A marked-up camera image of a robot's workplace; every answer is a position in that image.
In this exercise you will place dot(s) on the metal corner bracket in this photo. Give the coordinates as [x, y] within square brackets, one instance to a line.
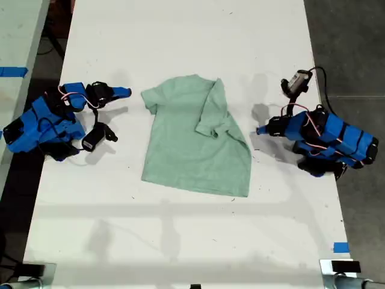
[50, 271]
[326, 271]

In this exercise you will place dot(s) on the short blue tape strip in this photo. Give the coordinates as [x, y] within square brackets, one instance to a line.
[341, 247]

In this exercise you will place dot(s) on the grey metal pipe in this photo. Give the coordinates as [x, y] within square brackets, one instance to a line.
[355, 284]
[18, 284]

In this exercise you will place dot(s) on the short black camera stalk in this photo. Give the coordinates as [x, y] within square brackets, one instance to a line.
[111, 134]
[292, 105]

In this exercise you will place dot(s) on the black camera box white label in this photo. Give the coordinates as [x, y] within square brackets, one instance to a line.
[91, 141]

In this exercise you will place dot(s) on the pale green T-shirt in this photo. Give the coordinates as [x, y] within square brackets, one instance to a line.
[186, 150]

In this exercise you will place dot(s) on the long blue tape strip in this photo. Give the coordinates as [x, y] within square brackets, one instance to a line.
[12, 72]

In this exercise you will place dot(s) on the black clamp block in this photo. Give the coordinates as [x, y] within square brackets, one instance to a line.
[346, 266]
[33, 269]

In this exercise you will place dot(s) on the small black edge block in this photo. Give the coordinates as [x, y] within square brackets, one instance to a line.
[195, 286]

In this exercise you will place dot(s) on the black silver camera box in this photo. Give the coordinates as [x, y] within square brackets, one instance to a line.
[297, 79]

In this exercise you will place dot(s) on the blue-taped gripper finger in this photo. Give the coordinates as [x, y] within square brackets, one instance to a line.
[264, 132]
[120, 94]
[121, 89]
[264, 127]

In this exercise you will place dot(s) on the pale side table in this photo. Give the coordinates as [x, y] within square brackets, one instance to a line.
[18, 36]

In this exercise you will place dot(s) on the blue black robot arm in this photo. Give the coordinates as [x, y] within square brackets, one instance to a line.
[30, 132]
[346, 135]

